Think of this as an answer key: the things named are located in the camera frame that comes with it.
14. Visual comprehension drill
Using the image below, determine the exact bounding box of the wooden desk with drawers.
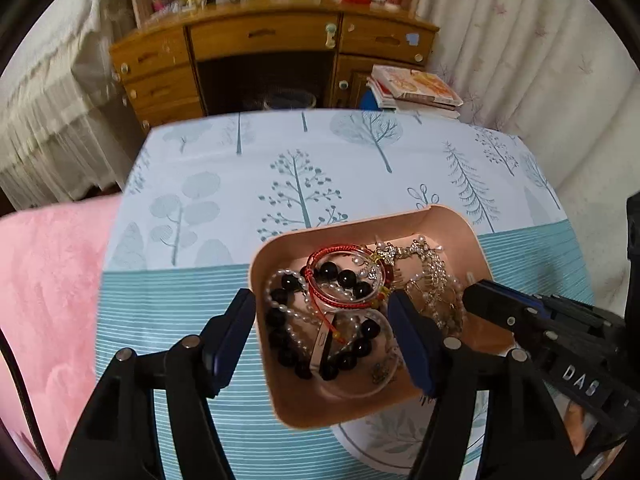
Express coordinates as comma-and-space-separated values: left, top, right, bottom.
108, 1, 442, 132

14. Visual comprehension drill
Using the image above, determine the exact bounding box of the pink blanket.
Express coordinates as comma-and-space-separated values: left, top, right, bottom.
0, 194, 127, 472

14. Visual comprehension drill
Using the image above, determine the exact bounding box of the stack of books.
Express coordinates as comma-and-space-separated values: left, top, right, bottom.
366, 63, 464, 122

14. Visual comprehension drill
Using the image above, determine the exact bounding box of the red cord bracelet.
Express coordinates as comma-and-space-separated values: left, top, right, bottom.
301, 244, 397, 347

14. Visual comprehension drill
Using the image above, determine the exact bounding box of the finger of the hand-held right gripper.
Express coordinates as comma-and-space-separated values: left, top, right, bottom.
461, 281, 547, 343
531, 292, 622, 332

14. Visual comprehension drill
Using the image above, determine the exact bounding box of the black cable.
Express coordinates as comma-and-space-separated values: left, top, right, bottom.
0, 329, 57, 480

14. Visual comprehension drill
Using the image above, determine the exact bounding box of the round waste bin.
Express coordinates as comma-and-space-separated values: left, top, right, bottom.
262, 88, 318, 112

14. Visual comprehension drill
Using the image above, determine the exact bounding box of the gold crystal hair comb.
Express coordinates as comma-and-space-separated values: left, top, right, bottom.
372, 236, 467, 337

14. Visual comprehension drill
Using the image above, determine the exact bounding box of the person's right hand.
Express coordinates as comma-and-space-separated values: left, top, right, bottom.
559, 399, 600, 456

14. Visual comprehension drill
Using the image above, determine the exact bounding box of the floral print curtain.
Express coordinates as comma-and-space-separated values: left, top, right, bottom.
414, 0, 640, 242

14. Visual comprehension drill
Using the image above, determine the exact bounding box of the white sheer curtain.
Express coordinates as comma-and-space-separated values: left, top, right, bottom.
0, 0, 133, 212

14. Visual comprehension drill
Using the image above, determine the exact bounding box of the black bead bracelet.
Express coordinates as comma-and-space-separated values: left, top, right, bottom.
264, 262, 382, 382

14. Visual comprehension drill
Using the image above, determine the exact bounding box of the pink jewelry box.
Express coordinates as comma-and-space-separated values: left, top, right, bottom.
248, 204, 517, 432

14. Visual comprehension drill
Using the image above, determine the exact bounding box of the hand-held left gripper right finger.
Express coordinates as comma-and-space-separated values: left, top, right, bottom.
386, 290, 567, 480

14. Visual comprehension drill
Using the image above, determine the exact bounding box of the long pearl necklace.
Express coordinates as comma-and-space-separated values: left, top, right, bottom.
265, 267, 362, 357

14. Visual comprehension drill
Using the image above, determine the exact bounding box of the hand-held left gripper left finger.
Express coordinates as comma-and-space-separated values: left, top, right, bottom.
60, 287, 257, 480

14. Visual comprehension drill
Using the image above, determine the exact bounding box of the pink smart band watch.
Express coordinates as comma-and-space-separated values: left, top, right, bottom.
309, 304, 402, 397

